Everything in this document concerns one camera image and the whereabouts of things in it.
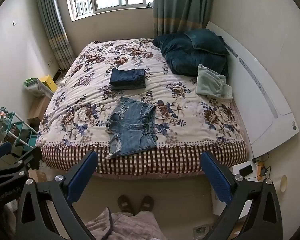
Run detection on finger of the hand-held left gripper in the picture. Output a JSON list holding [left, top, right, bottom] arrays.
[[0, 146, 43, 181], [0, 141, 12, 168]]

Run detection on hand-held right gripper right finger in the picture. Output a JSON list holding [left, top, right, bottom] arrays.
[[201, 151, 283, 240]]

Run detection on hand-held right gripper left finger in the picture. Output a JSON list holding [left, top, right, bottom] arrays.
[[14, 151, 99, 240]]

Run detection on light blue denim shorts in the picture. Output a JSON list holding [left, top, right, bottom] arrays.
[[105, 96, 158, 159]]

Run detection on folded light green pants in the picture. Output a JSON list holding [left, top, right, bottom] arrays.
[[196, 64, 234, 101]]

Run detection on small cardboard box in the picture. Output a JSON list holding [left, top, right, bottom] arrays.
[[28, 169, 47, 182]]

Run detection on white nightstand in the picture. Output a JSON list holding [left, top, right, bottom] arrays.
[[211, 160, 265, 216]]

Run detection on teal storage rack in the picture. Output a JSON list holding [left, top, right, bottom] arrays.
[[0, 107, 39, 148]]

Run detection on black phone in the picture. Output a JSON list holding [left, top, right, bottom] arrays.
[[239, 165, 254, 177]]

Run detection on orange power strip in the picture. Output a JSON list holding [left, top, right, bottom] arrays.
[[252, 158, 265, 181]]

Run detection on red checkered bed sheet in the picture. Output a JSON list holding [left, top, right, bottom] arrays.
[[41, 142, 248, 176]]

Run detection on large cardboard box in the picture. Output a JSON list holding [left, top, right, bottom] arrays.
[[27, 96, 51, 126]]

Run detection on person's left slipper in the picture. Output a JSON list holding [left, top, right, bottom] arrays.
[[117, 195, 133, 213]]

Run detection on person's slipper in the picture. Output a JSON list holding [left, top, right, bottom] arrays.
[[139, 196, 155, 213], [117, 195, 133, 213]]

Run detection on clear plastic wrapper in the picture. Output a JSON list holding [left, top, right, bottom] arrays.
[[192, 226, 211, 238]]

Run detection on paper cup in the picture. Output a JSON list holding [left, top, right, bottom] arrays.
[[272, 175, 288, 193]]

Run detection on bin with white bag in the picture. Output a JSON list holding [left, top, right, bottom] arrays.
[[23, 78, 54, 98]]

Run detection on person's right slipper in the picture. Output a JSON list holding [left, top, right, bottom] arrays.
[[139, 196, 155, 213]]

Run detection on person's pink robe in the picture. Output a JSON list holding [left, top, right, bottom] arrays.
[[86, 207, 166, 240]]

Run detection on yellow box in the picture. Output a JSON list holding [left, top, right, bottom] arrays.
[[39, 75, 58, 93]]

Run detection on floral bed quilt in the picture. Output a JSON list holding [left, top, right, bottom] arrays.
[[36, 38, 248, 150]]

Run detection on white headboard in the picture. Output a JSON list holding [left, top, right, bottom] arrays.
[[205, 21, 300, 157]]

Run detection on folded grey-blue jeans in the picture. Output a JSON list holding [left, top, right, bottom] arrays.
[[111, 83, 147, 91]]

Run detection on folded dark blue jeans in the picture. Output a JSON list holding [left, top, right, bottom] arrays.
[[109, 67, 146, 86]]

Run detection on large dark teal pillow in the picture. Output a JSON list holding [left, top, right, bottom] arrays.
[[153, 33, 229, 77]]

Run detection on grey-green striped curtain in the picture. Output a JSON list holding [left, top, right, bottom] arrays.
[[35, 0, 76, 70], [153, 0, 217, 38]]

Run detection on small dark teal pillow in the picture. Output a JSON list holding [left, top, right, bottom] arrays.
[[184, 28, 230, 56]]

